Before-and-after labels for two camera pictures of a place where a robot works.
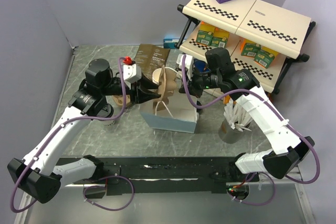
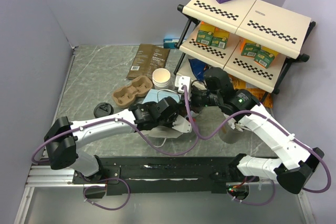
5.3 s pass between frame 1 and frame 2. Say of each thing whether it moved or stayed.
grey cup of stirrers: stayed
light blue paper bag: moved
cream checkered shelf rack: stayed
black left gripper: moved
